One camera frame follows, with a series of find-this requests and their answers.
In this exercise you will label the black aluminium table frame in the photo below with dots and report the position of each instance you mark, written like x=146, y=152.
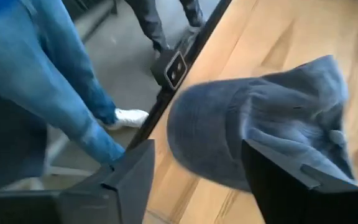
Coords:
x=151, y=118

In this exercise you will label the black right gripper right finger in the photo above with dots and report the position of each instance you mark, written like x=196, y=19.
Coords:
x=278, y=193

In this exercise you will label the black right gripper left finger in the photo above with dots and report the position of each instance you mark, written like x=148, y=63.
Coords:
x=120, y=193

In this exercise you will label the person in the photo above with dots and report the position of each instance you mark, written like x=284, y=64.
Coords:
x=148, y=21
x=26, y=62

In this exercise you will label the black table edge clamp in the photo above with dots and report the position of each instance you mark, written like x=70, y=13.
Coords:
x=166, y=71

